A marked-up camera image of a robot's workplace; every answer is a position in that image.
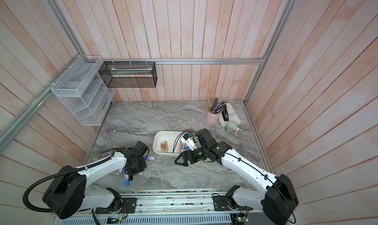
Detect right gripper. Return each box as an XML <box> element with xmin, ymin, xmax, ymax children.
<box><xmin>175</xmin><ymin>147</ymin><xmax>210</xmax><ymax>167</ymax></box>

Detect white storage box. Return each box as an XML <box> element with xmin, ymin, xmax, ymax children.
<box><xmin>153</xmin><ymin>131</ymin><xmax>185</xmax><ymax>157</ymax></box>

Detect gold lipstick tube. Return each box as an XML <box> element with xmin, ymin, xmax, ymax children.
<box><xmin>164</xmin><ymin>141</ymin><xmax>168</xmax><ymax>152</ymax></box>

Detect orange lip gloss tube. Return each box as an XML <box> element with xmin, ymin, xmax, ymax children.
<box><xmin>160</xmin><ymin>142</ymin><xmax>165</xmax><ymax>153</ymax></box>

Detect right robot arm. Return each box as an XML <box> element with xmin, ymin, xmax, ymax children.
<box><xmin>173</xmin><ymin>129</ymin><xmax>299</xmax><ymax>225</ymax></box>

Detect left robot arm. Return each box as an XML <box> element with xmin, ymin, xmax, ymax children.
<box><xmin>22</xmin><ymin>141</ymin><xmax>150</xmax><ymax>220</ymax></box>

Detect pink blue lipstick sideways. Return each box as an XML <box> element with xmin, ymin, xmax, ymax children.
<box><xmin>144</xmin><ymin>156</ymin><xmax>156</xmax><ymax>161</ymax></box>

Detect pink pen cup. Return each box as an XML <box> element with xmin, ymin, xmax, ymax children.
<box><xmin>206</xmin><ymin>111</ymin><xmax>220</xmax><ymax>124</ymax></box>

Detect green pencil sharpener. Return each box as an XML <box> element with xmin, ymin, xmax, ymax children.
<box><xmin>226</xmin><ymin>121</ymin><xmax>242</xmax><ymax>136</ymax></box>

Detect white book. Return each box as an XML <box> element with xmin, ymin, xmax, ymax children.
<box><xmin>219</xmin><ymin>103</ymin><xmax>241</xmax><ymax>127</ymax></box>

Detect black stapler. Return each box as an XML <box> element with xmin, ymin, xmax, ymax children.
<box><xmin>221</xmin><ymin>104</ymin><xmax>229</xmax><ymax>122</ymax></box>

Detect black mesh basket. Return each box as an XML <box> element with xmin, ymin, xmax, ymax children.
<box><xmin>99</xmin><ymin>61</ymin><xmax>158</xmax><ymax>88</ymax></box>

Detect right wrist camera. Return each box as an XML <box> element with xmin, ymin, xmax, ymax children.
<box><xmin>180</xmin><ymin>132</ymin><xmax>197</xmax><ymax>151</ymax></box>

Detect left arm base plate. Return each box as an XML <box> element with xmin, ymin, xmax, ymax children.
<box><xmin>95</xmin><ymin>197</ymin><xmax>137</xmax><ymax>214</ymax></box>

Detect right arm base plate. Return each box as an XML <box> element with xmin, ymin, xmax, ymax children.
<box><xmin>212</xmin><ymin>194</ymin><xmax>250</xmax><ymax>211</ymax></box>

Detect white wire shelf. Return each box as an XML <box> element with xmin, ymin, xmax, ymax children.
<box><xmin>51</xmin><ymin>55</ymin><xmax>115</xmax><ymax>126</ymax></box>

